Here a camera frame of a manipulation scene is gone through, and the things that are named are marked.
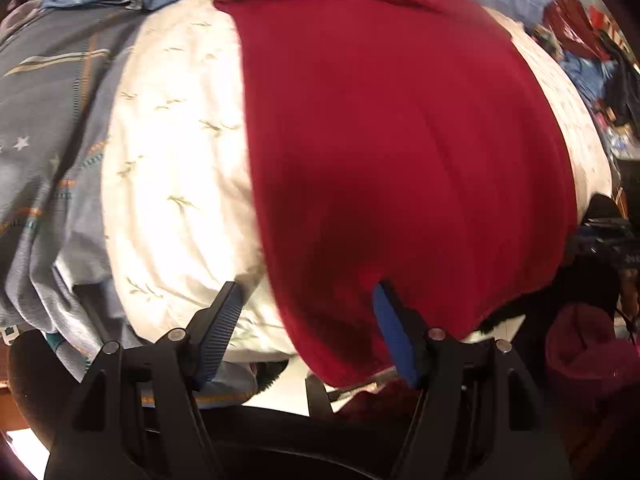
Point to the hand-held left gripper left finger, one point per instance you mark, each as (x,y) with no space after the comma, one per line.
(215,332)

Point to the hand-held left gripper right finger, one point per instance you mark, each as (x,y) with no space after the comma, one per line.
(395,335)

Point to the red fleece garment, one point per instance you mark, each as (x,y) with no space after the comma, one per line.
(400,135)

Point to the person's maroon clothing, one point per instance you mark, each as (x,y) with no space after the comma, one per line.
(585,355)

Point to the dark cloth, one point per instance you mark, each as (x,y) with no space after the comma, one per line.
(625,90)

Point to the cream leaf-print quilt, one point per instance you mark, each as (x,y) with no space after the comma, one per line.
(175,160)

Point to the grey star-print bedsheet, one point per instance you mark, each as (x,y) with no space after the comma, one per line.
(45,135)

